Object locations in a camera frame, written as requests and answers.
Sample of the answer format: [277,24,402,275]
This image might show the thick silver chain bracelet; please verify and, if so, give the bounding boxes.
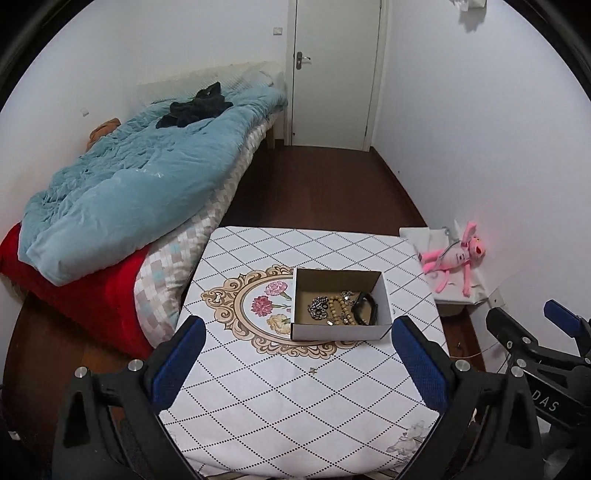
[307,296,331,321]

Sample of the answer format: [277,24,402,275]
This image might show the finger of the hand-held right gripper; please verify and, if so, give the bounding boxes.
[543,299,591,344]
[486,307,591,376]

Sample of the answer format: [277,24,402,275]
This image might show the brown plush toy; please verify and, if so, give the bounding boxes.
[86,119,122,149]

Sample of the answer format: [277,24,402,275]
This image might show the light blue duvet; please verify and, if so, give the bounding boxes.
[17,85,289,287]

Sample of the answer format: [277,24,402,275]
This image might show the black clothes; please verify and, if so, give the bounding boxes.
[156,82,234,129]

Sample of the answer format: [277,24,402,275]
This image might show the beige cable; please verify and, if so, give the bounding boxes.
[450,342,502,365]

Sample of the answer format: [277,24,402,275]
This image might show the checkered bed sheet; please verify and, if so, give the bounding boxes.
[134,104,287,347]

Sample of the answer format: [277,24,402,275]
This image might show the white headboard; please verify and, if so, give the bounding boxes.
[136,60,284,104]

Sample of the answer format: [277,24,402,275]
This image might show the red blanket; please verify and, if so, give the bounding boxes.
[0,222,158,361]

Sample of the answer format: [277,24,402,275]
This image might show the white door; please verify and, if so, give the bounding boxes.
[285,0,391,152]

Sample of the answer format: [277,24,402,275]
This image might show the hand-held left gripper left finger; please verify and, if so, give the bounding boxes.
[52,315,207,480]

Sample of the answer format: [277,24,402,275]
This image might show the wooden bead bracelet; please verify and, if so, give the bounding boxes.
[323,295,365,326]

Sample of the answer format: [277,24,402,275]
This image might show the white diamond-patterned tablecloth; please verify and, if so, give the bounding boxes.
[159,225,444,478]

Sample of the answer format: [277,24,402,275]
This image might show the pink plush toy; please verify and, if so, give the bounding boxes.
[419,220,488,297]

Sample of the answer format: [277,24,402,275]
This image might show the white cardboard box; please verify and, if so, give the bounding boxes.
[291,268,394,342]

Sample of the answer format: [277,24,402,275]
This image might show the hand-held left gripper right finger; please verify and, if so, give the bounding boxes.
[390,316,546,480]

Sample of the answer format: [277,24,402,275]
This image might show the black fitness band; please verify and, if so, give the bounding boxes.
[351,292,379,326]

